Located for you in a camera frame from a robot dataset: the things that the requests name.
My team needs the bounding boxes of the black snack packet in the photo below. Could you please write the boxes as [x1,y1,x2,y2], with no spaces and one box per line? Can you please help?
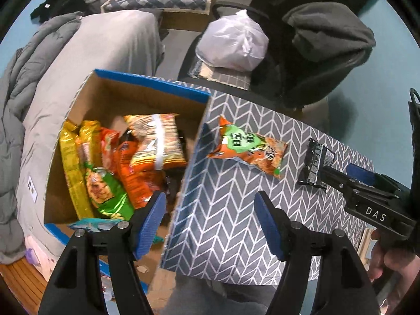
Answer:
[298,138,336,191]

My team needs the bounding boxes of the grey bed sheet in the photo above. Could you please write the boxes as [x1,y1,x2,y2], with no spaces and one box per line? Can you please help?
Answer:
[20,9,165,263]

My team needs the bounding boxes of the black office chair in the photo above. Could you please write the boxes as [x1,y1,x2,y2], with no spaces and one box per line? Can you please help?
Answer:
[177,0,329,112]

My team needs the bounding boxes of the light wooden frame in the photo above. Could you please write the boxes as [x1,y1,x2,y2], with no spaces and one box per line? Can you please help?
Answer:
[358,228,373,267]

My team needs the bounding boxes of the small orange snack packet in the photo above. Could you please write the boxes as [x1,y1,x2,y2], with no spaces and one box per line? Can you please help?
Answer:
[100,128,120,174]

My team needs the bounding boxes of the long gold biscuit packet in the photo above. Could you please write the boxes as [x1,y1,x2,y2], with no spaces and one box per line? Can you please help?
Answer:
[59,120,96,220]

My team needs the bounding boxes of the grey padded duvet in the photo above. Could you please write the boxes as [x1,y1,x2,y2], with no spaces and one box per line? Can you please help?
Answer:
[0,11,82,265]

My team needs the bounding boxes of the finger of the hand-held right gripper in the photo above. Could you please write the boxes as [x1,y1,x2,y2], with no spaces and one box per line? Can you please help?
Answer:
[320,166,354,193]
[346,163,398,190]

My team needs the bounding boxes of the black clothes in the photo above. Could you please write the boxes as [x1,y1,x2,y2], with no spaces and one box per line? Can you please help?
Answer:
[30,0,87,23]

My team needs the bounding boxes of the orange and green snack packet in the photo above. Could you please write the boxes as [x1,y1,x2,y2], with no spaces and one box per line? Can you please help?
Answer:
[207,115,288,180]

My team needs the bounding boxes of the long orange biscuit packet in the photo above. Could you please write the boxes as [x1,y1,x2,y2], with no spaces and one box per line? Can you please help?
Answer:
[76,120,102,168]

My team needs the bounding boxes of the cracker packet with white band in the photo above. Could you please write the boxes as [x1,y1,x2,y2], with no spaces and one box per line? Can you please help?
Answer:
[124,113,187,171]

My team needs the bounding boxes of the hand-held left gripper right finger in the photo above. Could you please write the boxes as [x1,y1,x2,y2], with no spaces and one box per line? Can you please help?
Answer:
[254,190,388,315]

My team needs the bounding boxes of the checkered seat cushion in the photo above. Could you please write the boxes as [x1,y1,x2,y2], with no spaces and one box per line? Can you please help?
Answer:
[188,57,253,90]

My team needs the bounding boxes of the dark grey fleece jacket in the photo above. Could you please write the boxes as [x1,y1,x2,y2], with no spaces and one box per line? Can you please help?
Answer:
[282,2,376,107]

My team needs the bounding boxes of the blue cardboard box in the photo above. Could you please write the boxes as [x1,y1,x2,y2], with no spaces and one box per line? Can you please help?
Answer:
[43,69,212,294]

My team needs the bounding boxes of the grey herringbone tablecloth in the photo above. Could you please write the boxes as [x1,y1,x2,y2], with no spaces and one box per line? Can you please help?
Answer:
[160,78,375,286]

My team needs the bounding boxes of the large orange snack packet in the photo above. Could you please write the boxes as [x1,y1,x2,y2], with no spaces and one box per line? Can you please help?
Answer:
[113,139,168,209]

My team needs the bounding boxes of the white plastic bag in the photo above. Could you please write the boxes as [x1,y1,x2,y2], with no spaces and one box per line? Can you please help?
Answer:
[196,10,270,72]

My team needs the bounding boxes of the person's right hand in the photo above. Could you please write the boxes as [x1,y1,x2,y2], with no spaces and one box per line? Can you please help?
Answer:
[367,229,414,282]

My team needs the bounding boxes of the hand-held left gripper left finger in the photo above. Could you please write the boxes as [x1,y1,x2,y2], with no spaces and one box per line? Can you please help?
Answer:
[38,190,167,315]

